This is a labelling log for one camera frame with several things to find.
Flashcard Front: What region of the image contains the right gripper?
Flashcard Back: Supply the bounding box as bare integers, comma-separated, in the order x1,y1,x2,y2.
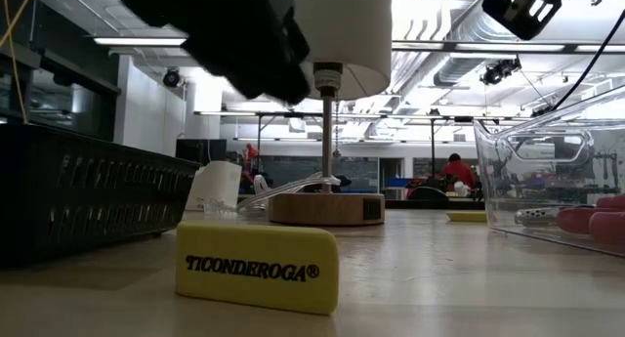
480,0,573,42

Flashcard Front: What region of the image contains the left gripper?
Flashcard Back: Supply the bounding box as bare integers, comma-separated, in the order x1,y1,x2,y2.
185,0,312,106

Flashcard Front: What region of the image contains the clear plastic bin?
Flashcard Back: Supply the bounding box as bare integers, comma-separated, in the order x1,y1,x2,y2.
473,85,625,259

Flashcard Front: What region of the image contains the yellow rectangular eraser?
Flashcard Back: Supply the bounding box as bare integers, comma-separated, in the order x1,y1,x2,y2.
175,222,341,316
446,210,488,224

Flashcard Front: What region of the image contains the pink eraser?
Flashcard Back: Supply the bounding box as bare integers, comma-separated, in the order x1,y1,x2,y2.
515,194,625,246

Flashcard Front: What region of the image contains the long ceiling light strip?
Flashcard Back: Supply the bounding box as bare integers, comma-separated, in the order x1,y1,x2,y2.
574,43,625,55
92,36,189,48
456,42,566,54

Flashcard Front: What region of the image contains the black ceiling spotlight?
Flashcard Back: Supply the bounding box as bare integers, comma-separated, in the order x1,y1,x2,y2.
479,56,522,87

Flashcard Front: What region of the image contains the white shade wooden base lamp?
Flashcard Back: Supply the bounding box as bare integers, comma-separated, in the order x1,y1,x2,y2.
268,0,395,227

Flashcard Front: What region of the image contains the red background machine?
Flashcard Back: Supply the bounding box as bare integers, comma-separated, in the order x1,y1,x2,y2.
243,142,261,176

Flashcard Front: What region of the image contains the black background monitor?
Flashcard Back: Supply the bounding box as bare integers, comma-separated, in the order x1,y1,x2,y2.
175,138,229,165

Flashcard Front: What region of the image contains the white plastic bin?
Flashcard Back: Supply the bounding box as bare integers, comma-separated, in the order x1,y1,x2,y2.
185,160,243,212

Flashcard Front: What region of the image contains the person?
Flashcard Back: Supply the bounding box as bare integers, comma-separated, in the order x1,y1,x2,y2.
438,152,479,191

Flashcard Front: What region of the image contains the black perforated tray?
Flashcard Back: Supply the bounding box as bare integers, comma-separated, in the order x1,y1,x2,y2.
0,124,202,269

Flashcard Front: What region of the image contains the black round wall camera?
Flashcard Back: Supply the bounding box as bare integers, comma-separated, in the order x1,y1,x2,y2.
161,66,184,89

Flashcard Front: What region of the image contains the long black arm cable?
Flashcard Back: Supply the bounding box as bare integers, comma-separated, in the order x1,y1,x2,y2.
531,7,625,117

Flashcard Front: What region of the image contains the clear lamp power cord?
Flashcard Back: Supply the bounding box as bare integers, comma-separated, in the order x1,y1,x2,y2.
202,170,344,222

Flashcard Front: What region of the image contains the black background workstation frame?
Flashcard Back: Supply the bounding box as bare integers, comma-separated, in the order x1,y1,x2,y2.
194,109,482,185

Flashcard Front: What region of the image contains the black aluminium table frame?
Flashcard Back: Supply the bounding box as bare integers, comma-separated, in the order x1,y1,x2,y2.
385,198,487,211

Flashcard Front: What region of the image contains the thin yellow cable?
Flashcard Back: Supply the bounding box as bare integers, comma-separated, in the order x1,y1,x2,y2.
0,0,36,124

